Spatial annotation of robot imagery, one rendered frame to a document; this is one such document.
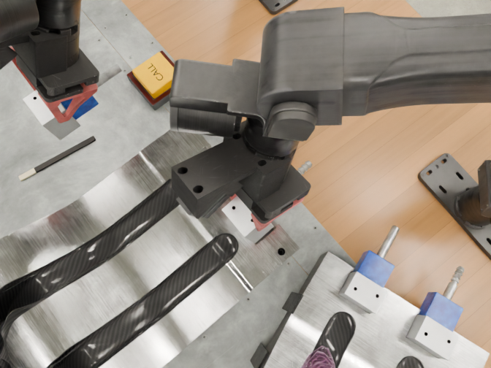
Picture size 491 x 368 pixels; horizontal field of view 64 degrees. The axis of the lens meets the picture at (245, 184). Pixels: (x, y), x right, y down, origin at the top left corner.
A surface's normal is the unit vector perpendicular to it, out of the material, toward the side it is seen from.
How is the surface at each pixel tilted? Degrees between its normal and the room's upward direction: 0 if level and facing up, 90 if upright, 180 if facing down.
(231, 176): 21
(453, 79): 87
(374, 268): 0
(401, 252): 0
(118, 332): 28
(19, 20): 85
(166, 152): 0
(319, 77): 13
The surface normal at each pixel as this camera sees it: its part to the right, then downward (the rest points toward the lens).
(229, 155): 0.15, -0.58
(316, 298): 0.01, -0.27
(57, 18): 0.36, 0.85
